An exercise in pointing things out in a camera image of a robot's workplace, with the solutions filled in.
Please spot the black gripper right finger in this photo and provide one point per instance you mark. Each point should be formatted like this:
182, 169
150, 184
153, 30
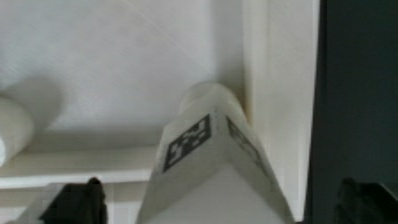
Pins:
366, 203

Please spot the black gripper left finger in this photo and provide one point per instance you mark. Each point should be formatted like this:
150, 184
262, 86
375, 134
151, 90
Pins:
77, 207

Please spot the white square tabletop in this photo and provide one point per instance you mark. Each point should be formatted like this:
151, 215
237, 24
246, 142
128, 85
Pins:
102, 57

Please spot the white U-shaped obstacle fence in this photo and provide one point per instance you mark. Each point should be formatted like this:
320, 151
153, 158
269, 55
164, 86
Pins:
23, 207

